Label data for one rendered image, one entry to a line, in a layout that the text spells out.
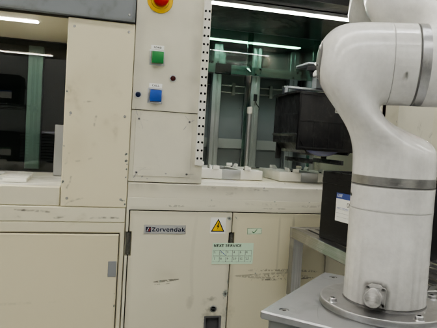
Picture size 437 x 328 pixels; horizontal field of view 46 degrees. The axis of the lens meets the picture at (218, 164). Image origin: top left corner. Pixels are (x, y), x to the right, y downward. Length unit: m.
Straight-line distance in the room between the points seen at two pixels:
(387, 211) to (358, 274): 0.10
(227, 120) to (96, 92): 1.09
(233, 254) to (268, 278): 0.13
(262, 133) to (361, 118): 1.67
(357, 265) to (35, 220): 0.87
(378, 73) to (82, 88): 0.83
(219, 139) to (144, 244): 1.02
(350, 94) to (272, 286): 0.89
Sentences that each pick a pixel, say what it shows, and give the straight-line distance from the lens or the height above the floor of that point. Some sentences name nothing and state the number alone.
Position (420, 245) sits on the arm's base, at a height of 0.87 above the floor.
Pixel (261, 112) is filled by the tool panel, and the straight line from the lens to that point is 2.41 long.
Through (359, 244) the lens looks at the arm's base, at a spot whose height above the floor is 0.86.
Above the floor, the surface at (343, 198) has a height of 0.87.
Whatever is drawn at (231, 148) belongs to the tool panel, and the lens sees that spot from 2.36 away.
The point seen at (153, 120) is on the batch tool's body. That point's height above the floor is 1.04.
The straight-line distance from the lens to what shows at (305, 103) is 1.59.
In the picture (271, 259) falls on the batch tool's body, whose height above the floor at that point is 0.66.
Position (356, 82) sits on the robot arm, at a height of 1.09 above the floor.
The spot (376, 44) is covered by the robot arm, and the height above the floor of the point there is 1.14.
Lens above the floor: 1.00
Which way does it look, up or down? 3 degrees down
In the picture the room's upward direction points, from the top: 3 degrees clockwise
